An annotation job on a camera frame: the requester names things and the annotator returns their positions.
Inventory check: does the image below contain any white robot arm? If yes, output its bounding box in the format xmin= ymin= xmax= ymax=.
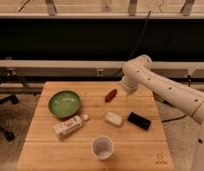
xmin=121 ymin=55 xmax=204 ymax=171

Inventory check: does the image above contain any black rectangular box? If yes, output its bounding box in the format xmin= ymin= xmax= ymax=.
xmin=127 ymin=112 xmax=151 ymax=130

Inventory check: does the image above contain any white rounded block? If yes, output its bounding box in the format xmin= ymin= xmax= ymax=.
xmin=105 ymin=112 xmax=123 ymax=127

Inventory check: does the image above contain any translucent plastic cup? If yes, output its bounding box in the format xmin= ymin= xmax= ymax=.
xmin=91 ymin=136 xmax=114 ymax=160

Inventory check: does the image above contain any green bowl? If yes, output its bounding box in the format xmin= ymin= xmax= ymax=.
xmin=48 ymin=90 xmax=81 ymax=119

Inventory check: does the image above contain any white plastic bottle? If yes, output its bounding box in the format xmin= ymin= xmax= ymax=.
xmin=53 ymin=114 xmax=89 ymax=138

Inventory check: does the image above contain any black office chair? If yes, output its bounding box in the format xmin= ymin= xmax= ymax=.
xmin=0 ymin=75 xmax=19 ymax=141

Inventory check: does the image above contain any black floor cable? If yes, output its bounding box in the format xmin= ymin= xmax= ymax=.
xmin=161 ymin=99 xmax=189 ymax=124

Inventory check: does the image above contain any wall power outlet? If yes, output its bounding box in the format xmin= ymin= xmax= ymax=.
xmin=97 ymin=69 xmax=105 ymax=77

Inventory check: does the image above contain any black hanging cable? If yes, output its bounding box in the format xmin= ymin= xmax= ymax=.
xmin=112 ymin=9 xmax=152 ymax=78

